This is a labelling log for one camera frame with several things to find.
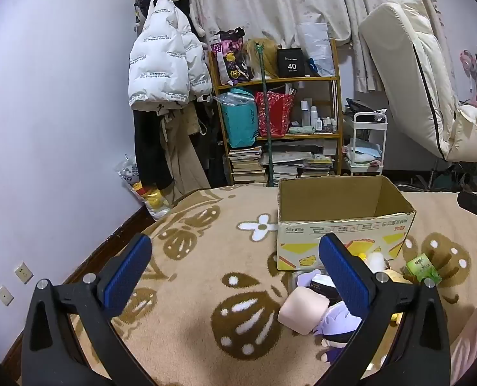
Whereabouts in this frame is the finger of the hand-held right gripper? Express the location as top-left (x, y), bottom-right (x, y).
top-left (457, 191), bottom-right (477, 222)

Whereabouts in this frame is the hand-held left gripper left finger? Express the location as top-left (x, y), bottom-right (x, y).
top-left (21, 233), bottom-right (159, 386)

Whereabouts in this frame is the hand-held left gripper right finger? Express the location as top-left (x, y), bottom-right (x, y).
top-left (318, 232), bottom-right (452, 386)

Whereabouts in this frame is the black tissue packet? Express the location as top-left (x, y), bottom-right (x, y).
top-left (308, 277), bottom-right (339, 302)

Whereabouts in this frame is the white fluffy plush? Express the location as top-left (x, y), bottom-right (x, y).
top-left (355, 249), bottom-right (390, 272)

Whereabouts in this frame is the purple-haired plush doll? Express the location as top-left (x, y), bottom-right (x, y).
top-left (313, 301), bottom-right (363, 364)

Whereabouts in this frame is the pink plush block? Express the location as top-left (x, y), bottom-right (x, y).
top-left (278, 287), bottom-right (331, 335)

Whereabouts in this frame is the printed cardboard box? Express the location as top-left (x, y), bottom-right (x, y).
top-left (277, 176), bottom-right (417, 272)

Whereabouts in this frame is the clear plastic packet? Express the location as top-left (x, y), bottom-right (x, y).
top-left (294, 270), bottom-right (327, 290)

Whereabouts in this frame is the plastic bag of toys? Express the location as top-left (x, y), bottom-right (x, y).
top-left (115, 155), bottom-right (170, 220)

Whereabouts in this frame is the brown printed blanket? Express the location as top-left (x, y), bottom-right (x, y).
top-left (13, 183), bottom-right (477, 386)

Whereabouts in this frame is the pile of magazines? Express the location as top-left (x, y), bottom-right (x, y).
top-left (271, 151), bottom-right (335, 179)

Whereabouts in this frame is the blue and white cloth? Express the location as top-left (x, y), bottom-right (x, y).
top-left (345, 142), bottom-right (384, 165)

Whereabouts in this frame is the white trolley cart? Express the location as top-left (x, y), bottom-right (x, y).
top-left (342, 110), bottom-right (389, 177)

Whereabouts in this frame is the pink desk fan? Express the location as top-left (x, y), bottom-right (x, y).
top-left (459, 49), bottom-right (477, 81)

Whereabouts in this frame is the stack of books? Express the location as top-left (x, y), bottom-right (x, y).
top-left (227, 146), bottom-right (268, 186)

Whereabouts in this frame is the cream folded mattress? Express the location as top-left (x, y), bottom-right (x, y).
top-left (358, 0), bottom-right (477, 161)

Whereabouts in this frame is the black device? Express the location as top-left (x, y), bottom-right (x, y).
top-left (345, 98), bottom-right (388, 123)

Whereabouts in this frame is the dark hanging garment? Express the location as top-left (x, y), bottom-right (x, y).
top-left (190, 100), bottom-right (227, 188)

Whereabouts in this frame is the group of cosmetic bottles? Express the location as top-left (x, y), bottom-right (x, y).
top-left (300, 100), bottom-right (339, 133)

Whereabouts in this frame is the green pole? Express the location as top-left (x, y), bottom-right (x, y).
top-left (254, 44), bottom-right (275, 188)

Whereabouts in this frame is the red bag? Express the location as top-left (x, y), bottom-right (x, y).
top-left (255, 90), bottom-right (295, 137)

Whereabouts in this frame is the teal bag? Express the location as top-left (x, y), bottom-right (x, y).
top-left (217, 88), bottom-right (260, 149)

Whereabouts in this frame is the wooden shelf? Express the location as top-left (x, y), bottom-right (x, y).
top-left (207, 39), bottom-right (344, 186)

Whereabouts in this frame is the black box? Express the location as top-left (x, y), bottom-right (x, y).
top-left (276, 48), bottom-right (304, 77)

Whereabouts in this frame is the white puffer jacket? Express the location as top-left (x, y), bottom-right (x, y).
top-left (128, 0), bottom-right (213, 111)

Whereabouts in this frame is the white plastic bag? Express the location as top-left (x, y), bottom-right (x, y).
top-left (297, 22), bottom-right (335, 77)

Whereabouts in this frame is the blonde wig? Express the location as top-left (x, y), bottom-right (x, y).
top-left (244, 38), bottom-right (280, 79)

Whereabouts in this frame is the purple printed bag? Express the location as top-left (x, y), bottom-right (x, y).
top-left (210, 28), bottom-right (250, 85)

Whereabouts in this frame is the floral curtain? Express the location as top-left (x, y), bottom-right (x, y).
top-left (184, 0), bottom-right (452, 93)

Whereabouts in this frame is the tangle of dark cables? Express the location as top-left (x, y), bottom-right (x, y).
top-left (399, 160), bottom-right (477, 194)

